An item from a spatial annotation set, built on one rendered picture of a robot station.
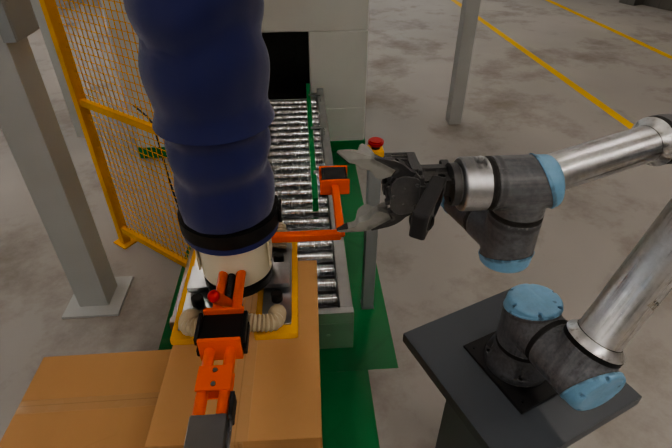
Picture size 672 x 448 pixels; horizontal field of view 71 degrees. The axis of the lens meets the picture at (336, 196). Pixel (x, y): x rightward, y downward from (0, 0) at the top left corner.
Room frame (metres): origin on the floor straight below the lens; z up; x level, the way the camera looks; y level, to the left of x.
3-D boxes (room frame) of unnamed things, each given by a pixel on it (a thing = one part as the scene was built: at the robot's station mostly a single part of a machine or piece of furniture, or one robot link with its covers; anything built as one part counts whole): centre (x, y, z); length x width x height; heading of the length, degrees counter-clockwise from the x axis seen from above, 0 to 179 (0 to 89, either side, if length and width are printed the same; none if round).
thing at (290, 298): (0.88, 0.15, 1.14); 0.34 x 0.10 x 0.05; 4
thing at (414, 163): (0.66, -0.14, 1.58); 0.12 x 0.09 x 0.08; 94
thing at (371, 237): (1.85, -0.18, 0.50); 0.07 x 0.07 x 1.00; 4
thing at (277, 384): (0.86, 0.25, 0.74); 0.60 x 0.40 x 0.40; 3
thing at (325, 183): (1.19, 0.01, 1.25); 0.09 x 0.08 x 0.05; 94
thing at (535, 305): (0.91, -0.56, 0.95); 0.17 x 0.15 x 0.18; 21
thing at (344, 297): (2.43, 0.04, 0.50); 2.31 x 0.05 x 0.19; 4
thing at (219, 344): (0.62, 0.23, 1.25); 0.10 x 0.08 x 0.06; 94
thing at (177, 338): (0.87, 0.34, 1.14); 0.34 x 0.10 x 0.05; 4
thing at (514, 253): (0.67, -0.31, 1.47); 0.12 x 0.09 x 0.12; 21
